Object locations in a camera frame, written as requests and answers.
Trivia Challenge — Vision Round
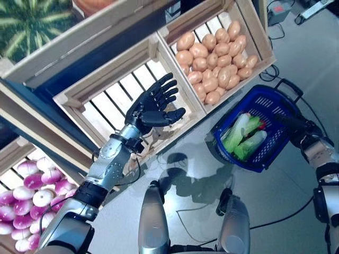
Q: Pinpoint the wooden vegetable display stand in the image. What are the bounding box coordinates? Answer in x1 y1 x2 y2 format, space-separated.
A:
0 0 270 254

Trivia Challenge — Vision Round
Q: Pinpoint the black floor cable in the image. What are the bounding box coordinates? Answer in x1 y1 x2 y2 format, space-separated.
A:
169 197 315 247

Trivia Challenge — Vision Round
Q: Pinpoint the wooden pumpkin crate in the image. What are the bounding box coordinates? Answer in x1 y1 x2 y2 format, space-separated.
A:
0 0 173 89

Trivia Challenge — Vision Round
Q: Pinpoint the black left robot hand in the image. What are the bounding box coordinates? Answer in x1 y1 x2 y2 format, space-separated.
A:
124 72 187 133

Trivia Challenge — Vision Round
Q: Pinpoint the grey box red button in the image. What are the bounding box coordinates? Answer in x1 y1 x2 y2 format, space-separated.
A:
267 0 292 26

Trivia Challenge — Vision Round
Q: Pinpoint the orange pumpkin green stem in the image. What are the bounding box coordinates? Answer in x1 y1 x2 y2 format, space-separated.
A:
73 0 117 10

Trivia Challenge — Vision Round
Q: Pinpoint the blue plastic shopping basket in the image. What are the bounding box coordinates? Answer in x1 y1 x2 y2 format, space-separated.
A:
205 78 304 174

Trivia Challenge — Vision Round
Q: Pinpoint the silver right robot leg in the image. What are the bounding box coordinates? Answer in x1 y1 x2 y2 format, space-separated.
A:
216 188 251 254

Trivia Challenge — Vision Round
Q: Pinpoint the large napa cabbage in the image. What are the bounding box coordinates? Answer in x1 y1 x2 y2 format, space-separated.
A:
223 113 252 152

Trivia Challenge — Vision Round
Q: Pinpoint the purple white onion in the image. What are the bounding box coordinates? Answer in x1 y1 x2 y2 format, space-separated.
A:
32 189 55 207
23 173 43 190
17 161 38 178
55 179 74 196
35 157 56 171
41 169 63 185

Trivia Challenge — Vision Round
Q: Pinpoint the wooden potato crate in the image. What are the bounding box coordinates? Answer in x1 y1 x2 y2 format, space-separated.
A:
156 0 278 114

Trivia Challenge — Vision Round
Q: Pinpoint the large green striped pumpkin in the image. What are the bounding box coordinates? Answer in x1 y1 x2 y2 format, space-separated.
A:
0 0 80 58

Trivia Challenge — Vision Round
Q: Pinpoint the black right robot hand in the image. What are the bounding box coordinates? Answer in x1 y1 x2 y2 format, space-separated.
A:
274 112 323 145

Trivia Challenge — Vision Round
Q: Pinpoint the brown potato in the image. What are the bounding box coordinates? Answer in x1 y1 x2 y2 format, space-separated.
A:
176 31 196 51
245 55 259 69
193 83 207 103
226 75 240 90
217 66 234 89
202 77 219 93
227 20 241 40
205 91 221 105
187 70 203 85

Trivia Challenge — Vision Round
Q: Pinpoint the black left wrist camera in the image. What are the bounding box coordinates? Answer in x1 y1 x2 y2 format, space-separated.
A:
129 137 146 154

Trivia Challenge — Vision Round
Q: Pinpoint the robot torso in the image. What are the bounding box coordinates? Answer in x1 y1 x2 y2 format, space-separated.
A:
169 244 220 254

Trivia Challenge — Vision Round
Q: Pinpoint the black coiled power cable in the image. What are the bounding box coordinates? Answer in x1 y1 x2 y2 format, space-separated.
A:
259 22 286 83

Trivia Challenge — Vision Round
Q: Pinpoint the wooden slatted cabbage crate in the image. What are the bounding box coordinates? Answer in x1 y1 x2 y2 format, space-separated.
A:
52 34 207 157

